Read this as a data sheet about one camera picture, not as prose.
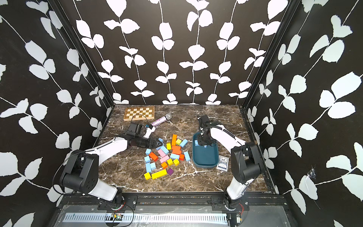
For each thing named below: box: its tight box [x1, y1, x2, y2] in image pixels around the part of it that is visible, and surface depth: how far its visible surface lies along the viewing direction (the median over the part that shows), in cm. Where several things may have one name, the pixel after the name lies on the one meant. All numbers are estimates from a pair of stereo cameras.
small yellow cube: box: [143, 172, 152, 181], surface depth 83 cm
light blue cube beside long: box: [149, 162, 157, 170], surface depth 87 cm
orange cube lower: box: [160, 161, 168, 170], surface depth 88 cm
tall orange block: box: [171, 133, 178, 146], surface depth 100 cm
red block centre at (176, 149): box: [171, 145, 182, 154], surface depth 95 cm
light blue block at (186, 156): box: [183, 151, 191, 162], surface depth 92 cm
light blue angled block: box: [160, 145, 170, 155], surface depth 95 cm
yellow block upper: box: [166, 141, 172, 150], surface depth 97 cm
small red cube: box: [179, 153, 185, 161], surface depth 92 cm
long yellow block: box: [151, 168, 168, 180], surface depth 85 cm
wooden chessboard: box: [123, 105, 155, 122], surface depth 114 cm
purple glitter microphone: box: [151, 113, 173, 127], surface depth 110 cm
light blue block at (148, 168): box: [145, 162, 152, 173], surface depth 87 cm
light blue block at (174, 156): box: [170, 153, 180, 161], surface depth 92 cm
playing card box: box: [216, 155, 230, 172], surface depth 89 cm
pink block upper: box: [157, 148, 167, 158], surface depth 94 cm
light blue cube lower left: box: [144, 155, 151, 164], surface depth 90 cm
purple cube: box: [167, 167, 174, 176], surface depth 86 cm
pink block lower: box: [159, 155, 170, 164], surface depth 91 cm
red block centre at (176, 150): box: [172, 147, 182, 156], surface depth 95 cm
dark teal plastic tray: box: [192, 132, 219, 169], surface depth 93 cm
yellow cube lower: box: [172, 158, 180, 166], surface depth 88 cm
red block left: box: [148, 151, 159, 162], surface depth 91 cm
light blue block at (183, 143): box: [179, 138, 189, 149], surface depth 99 cm
